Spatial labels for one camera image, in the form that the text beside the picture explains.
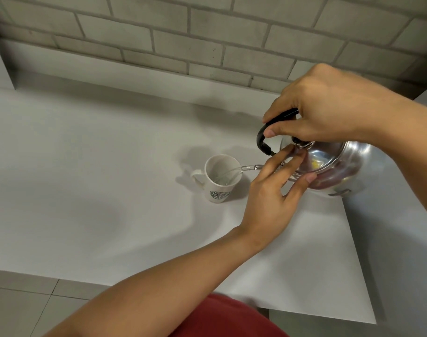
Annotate red garment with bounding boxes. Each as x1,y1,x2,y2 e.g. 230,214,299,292
169,293,289,337

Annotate person's left forearm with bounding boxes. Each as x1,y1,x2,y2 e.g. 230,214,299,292
41,224,267,337

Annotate person's left hand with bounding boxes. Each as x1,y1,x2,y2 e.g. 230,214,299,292
239,147,318,250

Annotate white mug with green print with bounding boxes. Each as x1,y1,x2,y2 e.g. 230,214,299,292
190,154,243,204

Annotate clear water stream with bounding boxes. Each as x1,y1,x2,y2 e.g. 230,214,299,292
231,164,262,180

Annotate person's right hand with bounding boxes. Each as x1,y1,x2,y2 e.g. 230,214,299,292
262,63,387,143

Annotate steel kettle with black handle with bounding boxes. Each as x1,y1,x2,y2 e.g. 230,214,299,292
256,108,392,200

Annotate person's right forearm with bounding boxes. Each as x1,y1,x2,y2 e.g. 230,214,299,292
368,86,427,223

